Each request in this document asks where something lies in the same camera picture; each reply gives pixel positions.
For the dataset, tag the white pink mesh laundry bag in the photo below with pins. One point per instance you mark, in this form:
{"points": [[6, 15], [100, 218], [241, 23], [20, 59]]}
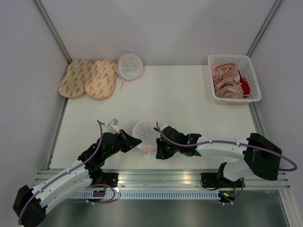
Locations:
{"points": [[145, 131]]}

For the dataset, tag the red bra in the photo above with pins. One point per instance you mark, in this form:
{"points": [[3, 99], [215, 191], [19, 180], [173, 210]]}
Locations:
{"points": [[244, 85]]}

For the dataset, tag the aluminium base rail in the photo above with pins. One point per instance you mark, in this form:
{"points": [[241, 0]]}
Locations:
{"points": [[186, 180]]}

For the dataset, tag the pink bras pile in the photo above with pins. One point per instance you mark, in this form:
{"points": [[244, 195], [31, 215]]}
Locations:
{"points": [[227, 81]]}

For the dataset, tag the left aluminium frame post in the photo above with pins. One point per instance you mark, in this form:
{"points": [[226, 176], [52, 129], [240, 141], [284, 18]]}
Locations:
{"points": [[49, 24]]}

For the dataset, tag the white slotted cable duct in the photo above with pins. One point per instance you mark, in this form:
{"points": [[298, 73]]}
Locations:
{"points": [[148, 195]]}

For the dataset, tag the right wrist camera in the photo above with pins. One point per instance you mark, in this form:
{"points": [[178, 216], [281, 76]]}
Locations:
{"points": [[161, 126]]}

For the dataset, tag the left floral peach laundry bag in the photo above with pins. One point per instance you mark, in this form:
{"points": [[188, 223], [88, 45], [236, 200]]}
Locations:
{"points": [[77, 74]]}

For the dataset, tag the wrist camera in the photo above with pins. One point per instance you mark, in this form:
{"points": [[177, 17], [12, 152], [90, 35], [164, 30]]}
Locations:
{"points": [[161, 126], [113, 124]]}

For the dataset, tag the white plastic basket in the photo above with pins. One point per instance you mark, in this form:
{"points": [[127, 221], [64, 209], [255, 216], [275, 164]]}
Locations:
{"points": [[246, 69]]}

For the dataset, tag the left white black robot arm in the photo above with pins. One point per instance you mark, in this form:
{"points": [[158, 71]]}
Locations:
{"points": [[32, 204]]}

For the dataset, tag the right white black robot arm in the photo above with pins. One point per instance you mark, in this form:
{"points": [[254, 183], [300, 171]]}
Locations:
{"points": [[254, 155]]}

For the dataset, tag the aluminium frame post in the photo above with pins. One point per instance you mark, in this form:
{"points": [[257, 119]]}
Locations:
{"points": [[49, 24], [266, 23]]}

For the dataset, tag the right floral peach laundry bag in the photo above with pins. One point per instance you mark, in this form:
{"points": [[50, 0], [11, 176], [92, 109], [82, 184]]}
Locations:
{"points": [[102, 82]]}

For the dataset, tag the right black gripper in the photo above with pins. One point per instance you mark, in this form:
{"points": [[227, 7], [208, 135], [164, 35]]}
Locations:
{"points": [[161, 154]]}

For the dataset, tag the right aluminium frame post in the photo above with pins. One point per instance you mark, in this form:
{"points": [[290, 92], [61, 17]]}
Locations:
{"points": [[266, 23]]}

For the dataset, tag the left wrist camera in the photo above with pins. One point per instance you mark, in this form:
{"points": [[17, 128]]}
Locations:
{"points": [[113, 124]]}

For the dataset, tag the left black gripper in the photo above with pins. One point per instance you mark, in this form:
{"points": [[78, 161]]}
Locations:
{"points": [[129, 142]]}

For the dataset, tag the floral peach laundry bag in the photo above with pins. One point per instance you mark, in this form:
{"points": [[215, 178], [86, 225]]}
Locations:
{"points": [[77, 74], [102, 82]]}

